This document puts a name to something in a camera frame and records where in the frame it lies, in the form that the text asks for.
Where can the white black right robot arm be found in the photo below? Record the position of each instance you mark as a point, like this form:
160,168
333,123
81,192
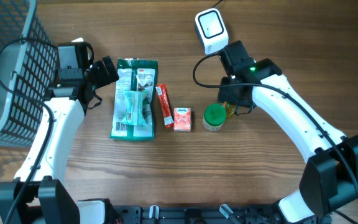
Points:
330,178

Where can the yellow oil bottle silver cap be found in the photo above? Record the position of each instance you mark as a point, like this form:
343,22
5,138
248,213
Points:
229,108

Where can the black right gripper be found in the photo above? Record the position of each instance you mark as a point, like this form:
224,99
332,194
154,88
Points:
223,95

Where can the red stick sachet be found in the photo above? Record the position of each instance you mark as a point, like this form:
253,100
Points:
165,105

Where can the green lid glass jar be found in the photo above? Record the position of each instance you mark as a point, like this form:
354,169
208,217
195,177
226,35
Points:
214,117

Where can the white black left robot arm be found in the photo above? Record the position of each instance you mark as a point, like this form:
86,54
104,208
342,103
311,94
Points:
37,193

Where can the grey plastic mesh basket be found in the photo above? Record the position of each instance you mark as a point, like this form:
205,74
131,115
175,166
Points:
27,66

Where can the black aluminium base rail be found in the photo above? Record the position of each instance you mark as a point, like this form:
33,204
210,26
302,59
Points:
258,214

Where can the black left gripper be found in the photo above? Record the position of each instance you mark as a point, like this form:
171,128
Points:
102,78

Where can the red tissue pack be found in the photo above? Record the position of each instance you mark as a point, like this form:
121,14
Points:
182,119

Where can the white barcode scanner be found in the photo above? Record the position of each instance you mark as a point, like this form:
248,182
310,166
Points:
211,30

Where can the green white glove package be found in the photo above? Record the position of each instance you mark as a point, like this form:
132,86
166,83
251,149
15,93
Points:
133,118

